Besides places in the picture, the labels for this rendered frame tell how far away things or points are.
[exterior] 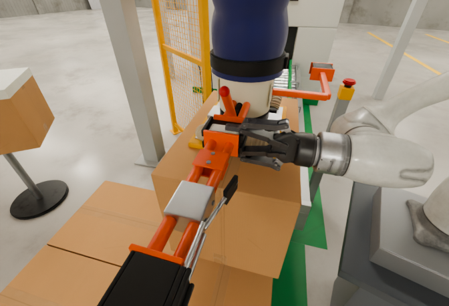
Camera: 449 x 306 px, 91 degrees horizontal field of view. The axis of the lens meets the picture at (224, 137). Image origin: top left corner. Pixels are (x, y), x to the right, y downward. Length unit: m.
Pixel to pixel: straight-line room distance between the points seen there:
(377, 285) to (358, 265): 0.06
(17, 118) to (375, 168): 1.74
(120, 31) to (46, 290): 1.48
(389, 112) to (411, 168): 0.18
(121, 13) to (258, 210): 1.53
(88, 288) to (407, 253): 1.11
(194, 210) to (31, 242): 1.90
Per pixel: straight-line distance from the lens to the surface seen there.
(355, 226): 1.02
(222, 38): 0.62
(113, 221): 1.27
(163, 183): 0.65
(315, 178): 1.84
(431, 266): 0.94
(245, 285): 1.03
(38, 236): 2.20
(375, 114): 0.64
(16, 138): 1.85
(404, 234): 0.97
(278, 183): 0.60
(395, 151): 0.52
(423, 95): 0.66
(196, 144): 0.69
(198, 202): 0.37
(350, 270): 0.91
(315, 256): 1.78
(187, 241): 0.34
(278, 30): 0.63
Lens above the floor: 1.50
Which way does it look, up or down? 36 degrees down
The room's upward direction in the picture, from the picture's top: straight up
